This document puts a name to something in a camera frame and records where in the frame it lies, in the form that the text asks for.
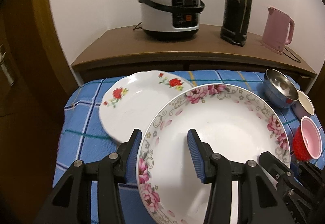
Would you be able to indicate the blue plaid cloth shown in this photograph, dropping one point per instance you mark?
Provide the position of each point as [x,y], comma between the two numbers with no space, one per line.
[83,122]

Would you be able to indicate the pink electric kettle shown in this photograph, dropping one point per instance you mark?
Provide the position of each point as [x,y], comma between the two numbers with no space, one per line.
[276,31]

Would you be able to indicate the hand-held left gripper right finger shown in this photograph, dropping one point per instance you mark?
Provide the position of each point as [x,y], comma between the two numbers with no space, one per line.
[195,155]

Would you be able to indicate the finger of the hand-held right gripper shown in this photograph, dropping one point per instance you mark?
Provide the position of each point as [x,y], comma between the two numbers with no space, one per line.
[269,160]

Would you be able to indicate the pink flower white plate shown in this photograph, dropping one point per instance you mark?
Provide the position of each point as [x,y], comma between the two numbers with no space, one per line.
[228,125]

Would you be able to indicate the stainless steel bowl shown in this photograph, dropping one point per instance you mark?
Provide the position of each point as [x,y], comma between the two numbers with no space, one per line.
[276,84]

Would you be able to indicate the black thermos flask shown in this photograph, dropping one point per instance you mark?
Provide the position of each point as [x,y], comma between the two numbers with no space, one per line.
[236,10]

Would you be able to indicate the brown wooden door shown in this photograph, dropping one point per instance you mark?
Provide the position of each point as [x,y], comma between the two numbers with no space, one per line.
[30,87]

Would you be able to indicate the red flower white plate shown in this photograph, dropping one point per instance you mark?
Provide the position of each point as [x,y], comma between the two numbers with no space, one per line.
[132,107]

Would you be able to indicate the silver black rice cooker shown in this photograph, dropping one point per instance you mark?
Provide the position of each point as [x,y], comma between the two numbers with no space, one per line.
[162,10]

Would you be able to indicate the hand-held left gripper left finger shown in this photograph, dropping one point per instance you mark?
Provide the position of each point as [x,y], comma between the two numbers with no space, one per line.
[134,153]

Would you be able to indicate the brown wooden cabinet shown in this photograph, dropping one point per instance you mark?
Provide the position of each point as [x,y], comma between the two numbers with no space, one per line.
[177,48]

